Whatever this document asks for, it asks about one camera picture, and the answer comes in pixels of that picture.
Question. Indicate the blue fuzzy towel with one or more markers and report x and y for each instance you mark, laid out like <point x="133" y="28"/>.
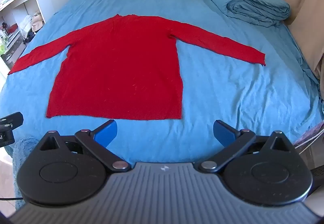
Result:
<point x="24" y="153"/>

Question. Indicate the red box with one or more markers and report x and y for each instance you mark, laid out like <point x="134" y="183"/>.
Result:
<point x="12" y="28"/>

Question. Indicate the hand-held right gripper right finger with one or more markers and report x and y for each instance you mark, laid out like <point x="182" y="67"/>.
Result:
<point x="222" y="134"/>

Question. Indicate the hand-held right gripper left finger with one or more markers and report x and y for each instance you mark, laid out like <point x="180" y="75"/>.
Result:
<point x="107" y="134"/>

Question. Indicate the white shelf unit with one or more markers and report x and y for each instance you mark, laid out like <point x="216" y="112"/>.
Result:
<point x="17" y="11"/>

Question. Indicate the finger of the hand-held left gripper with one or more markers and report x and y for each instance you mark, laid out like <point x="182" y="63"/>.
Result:
<point x="15" y="119"/>

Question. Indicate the red knit sweater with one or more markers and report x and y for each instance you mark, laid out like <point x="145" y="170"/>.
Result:
<point x="119" y="69"/>

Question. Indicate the purple patterned cloth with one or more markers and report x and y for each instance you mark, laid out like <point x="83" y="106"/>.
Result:
<point x="310" y="132"/>

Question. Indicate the bed with blue sheet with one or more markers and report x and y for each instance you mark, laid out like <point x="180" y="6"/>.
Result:
<point x="222" y="92"/>

